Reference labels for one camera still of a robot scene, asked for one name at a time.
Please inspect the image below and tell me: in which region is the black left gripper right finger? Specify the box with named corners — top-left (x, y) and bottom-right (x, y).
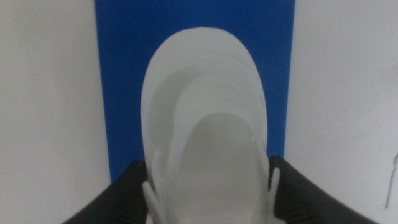
top-left (267, 156), bottom-right (381, 224)

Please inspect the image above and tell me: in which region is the blue rectangular mat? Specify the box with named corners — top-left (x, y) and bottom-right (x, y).
top-left (94, 0), bottom-right (296, 184)

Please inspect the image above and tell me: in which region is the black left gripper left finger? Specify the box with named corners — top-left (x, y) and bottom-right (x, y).
top-left (61, 159), bottom-right (150, 224)

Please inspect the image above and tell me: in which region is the white sandal with striped straps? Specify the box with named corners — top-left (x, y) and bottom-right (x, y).
top-left (140, 26), bottom-right (287, 224)

